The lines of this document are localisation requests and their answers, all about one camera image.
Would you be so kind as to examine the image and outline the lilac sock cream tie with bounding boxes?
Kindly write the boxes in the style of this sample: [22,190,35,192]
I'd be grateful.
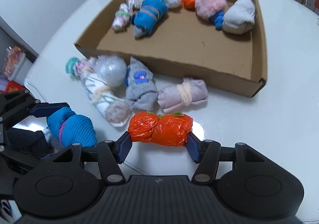
[157,78,208,114]

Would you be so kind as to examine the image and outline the pink fluffy pompom bundle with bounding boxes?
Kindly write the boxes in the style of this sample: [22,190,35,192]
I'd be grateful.
[195,0,227,30]

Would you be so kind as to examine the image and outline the white grey sock bundle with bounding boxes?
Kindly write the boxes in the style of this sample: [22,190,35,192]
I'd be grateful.
[222,0,256,35]

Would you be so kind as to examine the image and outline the shallow cardboard box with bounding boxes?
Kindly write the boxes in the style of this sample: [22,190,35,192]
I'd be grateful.
[75,0,267,98]

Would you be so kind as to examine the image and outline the grey sock blue bow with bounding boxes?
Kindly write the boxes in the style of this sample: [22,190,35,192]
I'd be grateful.
[125,56,158,111]

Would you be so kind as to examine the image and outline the large orange plastic bundle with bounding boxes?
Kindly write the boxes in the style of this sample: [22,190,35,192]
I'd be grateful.
[128,112,193,147]

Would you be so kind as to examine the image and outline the blue grey sock bundle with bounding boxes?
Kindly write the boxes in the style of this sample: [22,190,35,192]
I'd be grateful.
[131,0,168,39]

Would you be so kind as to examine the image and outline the blue sock purple band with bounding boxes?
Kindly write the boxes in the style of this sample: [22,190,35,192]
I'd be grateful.
[44,107,97,150]

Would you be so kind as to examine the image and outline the floral sock green tie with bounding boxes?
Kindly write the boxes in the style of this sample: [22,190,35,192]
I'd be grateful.
[111,3,134,32]

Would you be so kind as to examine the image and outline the clear bubble wrap bundle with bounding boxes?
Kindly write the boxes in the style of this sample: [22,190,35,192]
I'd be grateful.
[91,55,127,88]

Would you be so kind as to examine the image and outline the striped white sock bundle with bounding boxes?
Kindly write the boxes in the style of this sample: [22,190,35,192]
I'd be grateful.
[80,71,131,127]

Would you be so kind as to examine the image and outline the small teal-tied patterned bundle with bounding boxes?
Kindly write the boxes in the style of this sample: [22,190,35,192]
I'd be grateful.
[65,57,94,79]

